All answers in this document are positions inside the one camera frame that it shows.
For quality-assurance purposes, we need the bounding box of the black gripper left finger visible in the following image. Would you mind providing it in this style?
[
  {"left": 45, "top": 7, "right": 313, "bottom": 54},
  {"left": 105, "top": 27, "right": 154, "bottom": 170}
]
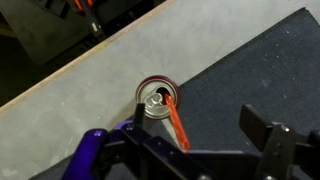
[{"left": 133, "top": 103, "right": 145, "bottom": 127}]

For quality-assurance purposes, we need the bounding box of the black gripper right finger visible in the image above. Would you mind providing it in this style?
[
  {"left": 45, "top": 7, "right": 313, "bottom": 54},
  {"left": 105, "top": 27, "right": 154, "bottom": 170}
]
[{"left": 239, "top": 104, "right": 273, "bottom": 144}]

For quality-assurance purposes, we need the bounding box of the red and white soda can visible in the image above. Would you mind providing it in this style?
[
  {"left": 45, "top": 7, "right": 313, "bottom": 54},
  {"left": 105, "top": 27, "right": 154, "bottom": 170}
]
[{"left": 135, "top": 75, "right": 181, "bottom": 120}]

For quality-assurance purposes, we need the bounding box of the red twisted straw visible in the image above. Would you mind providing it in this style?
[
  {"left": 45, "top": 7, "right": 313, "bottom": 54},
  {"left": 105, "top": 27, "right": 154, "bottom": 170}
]
[{"left": 164, "top": 94, "right": 190, "bottom": 151}]

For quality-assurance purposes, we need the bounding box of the dark blue left mat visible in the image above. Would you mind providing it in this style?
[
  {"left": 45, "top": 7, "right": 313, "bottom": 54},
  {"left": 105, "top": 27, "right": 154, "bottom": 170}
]
[{"left": 31, "top": 9, "right": 320, "bottom": 180}]

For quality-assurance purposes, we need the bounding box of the black orange bar clamp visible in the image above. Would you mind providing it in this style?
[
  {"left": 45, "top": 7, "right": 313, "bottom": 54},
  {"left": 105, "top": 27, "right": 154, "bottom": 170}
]
[{"left": 66, "top": 0, "right": 106, "bottom": 41}]

